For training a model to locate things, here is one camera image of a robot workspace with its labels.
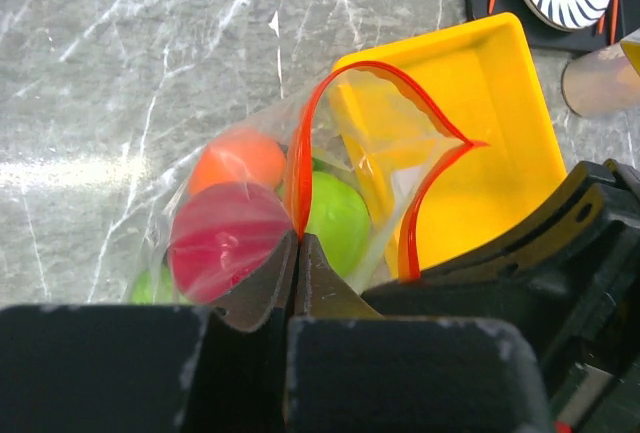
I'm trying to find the bumpy green toy fruit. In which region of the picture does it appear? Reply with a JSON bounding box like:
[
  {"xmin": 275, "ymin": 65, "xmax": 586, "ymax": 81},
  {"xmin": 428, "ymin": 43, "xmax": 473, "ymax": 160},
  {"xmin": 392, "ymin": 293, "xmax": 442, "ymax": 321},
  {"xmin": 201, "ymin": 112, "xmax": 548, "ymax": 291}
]
[{"xmin": 129, "ymin": 265, "xmax": 190, "ymax": 305}]

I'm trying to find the beige mug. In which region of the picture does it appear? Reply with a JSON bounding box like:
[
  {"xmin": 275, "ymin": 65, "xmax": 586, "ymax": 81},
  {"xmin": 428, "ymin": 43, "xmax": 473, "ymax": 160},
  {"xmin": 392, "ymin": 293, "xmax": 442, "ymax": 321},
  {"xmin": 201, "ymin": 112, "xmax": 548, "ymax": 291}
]
[{"xmin": 561, "ymin": 30, "xmax": 639, "ymax": 118}]

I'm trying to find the red toy apple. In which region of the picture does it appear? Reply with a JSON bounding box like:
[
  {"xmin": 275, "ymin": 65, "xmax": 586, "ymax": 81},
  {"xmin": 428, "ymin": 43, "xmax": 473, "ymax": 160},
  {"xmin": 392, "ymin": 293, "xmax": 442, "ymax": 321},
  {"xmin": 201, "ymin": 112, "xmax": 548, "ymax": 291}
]
[{"xmin": 167, "ymin": 182, "xmax": 292, "ymax": 304}]

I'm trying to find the green toy apple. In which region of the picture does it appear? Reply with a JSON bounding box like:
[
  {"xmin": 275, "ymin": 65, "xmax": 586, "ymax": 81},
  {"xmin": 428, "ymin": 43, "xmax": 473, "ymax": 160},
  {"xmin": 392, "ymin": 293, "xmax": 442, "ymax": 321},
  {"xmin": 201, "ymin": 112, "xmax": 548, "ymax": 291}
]
[{"xmin": 306, "ymin": 171, "xmax": 371, "ymax": 277}]

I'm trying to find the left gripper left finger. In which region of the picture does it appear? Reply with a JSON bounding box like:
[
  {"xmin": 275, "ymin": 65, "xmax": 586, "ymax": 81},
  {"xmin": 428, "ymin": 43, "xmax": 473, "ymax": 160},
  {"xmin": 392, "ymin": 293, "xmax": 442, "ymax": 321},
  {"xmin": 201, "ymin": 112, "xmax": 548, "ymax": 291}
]
[{"xmin": 1, "ymin": 233, "xmax": 298, "ymax": 432}]

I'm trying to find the yellow plastic tray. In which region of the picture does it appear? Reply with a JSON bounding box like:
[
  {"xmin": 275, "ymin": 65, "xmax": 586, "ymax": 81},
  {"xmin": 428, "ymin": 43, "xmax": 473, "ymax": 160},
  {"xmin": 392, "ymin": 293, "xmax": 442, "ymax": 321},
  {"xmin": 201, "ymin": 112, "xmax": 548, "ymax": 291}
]
[{"xmin": 336, "ymin": 13, "xmax": 566, "ymax": 269}]

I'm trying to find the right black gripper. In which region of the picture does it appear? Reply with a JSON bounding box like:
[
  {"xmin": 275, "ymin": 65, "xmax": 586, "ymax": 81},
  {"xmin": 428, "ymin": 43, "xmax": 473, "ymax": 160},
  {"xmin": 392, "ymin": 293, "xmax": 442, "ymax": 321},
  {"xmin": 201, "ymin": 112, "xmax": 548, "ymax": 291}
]
[{"xmin": 363, "ymin": 159, "xmax": 639, "ymax": 432}]

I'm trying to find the orange toy tangerine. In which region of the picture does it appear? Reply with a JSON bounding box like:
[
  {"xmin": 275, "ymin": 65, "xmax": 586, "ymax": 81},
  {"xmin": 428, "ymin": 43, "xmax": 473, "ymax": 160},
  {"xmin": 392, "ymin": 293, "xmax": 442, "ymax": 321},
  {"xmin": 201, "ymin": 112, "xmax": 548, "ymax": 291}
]
[{"xmin": 187, "ymin": 128, "xmax": 286, "ymax": 196}]

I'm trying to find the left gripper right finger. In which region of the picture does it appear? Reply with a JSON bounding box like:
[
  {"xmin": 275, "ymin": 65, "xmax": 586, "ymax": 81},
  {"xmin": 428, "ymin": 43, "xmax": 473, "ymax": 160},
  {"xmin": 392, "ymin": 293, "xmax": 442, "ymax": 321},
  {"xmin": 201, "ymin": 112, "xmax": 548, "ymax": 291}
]
[{"xmin": 284, "ymin": 235, "xmax": 552, "ymax": 432}]

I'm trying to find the black serving tray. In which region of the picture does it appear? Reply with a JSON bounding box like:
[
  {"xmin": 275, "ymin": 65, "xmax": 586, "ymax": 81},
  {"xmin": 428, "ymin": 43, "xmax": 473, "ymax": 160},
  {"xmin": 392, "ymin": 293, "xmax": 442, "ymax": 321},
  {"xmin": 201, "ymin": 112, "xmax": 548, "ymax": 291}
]
[{"xmin": 460, "ymin": 0, "xmax": 640, "ymax": 54}]

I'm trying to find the clear zip top bag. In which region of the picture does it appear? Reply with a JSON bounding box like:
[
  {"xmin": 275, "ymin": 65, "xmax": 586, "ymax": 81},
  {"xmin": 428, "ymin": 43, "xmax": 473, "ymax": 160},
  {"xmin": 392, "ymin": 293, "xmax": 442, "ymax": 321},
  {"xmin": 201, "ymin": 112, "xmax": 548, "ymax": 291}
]
[{"xmin": 129, "ymin": 60, "xmax": 478, "ymax": 295}]

